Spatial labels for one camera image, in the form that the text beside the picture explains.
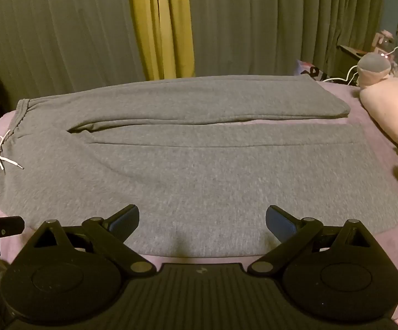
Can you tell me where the grey-green curtain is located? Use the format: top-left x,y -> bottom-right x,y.
185,0 -> 387,78
0,0 -> 148,114

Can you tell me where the pink bed blanket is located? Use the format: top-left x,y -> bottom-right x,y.
0,76 -> 398,330

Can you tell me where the grey knitted sock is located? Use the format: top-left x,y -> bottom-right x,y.
0,74 -> 398,259

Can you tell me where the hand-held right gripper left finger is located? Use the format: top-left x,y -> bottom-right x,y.
23,204 -> 157,277

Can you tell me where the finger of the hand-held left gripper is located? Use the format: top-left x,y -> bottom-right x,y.
0,216 -> 25,238

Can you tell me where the large pink plush toy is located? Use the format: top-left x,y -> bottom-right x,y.
359,64 -> 398,145

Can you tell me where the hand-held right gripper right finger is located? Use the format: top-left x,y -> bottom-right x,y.
247,204 -> 376,277

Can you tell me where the grey-headed pink plush toy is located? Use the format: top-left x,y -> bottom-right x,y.
356,53 -> 393,87

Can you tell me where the yellow curtain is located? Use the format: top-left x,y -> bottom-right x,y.
126,0 -> 195,81

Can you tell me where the white cable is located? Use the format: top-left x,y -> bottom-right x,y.
322,32 -> 398,86

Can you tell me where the dark nightstand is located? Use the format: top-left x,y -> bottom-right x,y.
334,45 -> 370,80

